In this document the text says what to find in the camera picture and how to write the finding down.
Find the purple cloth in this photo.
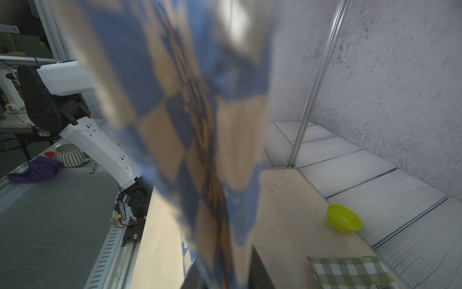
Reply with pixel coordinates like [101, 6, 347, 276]
[7, 156, 63, 184]

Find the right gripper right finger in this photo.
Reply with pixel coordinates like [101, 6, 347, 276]
[249, 247, 275, 289]

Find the left frame post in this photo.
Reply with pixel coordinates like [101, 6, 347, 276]
[288, 0, 350, 167]

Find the green plastic bowl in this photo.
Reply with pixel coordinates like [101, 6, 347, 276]
[327, 204, 363, 236]

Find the green checkered cloth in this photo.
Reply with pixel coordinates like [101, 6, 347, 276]
[308, 256, 398, 289]

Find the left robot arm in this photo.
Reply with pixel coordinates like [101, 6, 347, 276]
[17, 61, 152, 219]

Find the striped bowl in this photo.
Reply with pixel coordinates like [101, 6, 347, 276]
[55, 144, 89, 168]

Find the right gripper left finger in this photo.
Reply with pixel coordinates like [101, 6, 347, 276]
[181, 263, 206, 289]

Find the blue checkered paper bag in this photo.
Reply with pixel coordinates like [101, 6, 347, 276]
[53, 1, 280, 289]

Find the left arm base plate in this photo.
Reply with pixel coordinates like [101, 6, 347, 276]
[122, 218, 146, 246]

